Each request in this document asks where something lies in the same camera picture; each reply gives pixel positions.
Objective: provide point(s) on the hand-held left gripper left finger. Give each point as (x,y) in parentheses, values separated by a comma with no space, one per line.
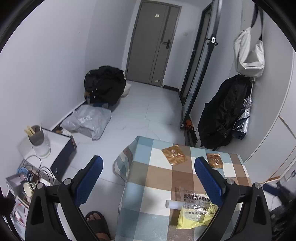
(89,180)

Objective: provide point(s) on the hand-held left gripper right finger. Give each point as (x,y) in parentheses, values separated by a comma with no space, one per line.
(208,180)

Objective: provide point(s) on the clear yellow bread bag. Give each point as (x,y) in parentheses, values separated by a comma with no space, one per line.
(192,204)

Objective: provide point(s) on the white tube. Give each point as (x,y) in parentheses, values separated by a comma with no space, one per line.
(173,204)

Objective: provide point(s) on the white shoulder bag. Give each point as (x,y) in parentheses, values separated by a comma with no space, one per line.
(249,55)

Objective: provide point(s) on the brown tea packet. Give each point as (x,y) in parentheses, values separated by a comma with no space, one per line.
(215,160)
(174,154)

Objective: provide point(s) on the yellow snack wrapper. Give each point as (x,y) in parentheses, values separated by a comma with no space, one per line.
(212,209)

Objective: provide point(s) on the white box with dark side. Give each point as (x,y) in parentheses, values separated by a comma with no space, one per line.
(64,157)

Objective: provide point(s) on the person's foot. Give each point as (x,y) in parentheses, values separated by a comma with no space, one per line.
(95,217)

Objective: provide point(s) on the black sandal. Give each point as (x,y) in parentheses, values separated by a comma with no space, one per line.
(99,228)

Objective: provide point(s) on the white round container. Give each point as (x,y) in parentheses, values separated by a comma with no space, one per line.
(44,148)

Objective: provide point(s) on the checked tablecloth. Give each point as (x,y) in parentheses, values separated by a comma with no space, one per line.
(152,185)

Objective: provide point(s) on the grey plastic mailing bag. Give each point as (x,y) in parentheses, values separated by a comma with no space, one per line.
(90,120)

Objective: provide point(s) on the dark blue object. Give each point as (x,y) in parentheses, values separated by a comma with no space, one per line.
(271,188)

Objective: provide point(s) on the grey cup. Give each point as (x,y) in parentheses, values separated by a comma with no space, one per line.
(37,136)

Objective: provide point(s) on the black backpack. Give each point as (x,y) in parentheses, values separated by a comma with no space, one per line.
(223,113)

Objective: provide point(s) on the silver folding umbrella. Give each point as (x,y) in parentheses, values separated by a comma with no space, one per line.
(244,118)

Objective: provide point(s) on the wooden chopsticks bundle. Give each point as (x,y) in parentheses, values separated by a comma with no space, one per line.
(29,131)

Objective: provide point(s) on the black bag pile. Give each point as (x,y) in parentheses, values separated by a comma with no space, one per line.
(105,85)

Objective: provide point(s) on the black framed glass door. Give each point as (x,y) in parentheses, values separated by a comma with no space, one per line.
(198,69)

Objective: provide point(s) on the grey door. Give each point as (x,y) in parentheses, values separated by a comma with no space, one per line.
(152,41)

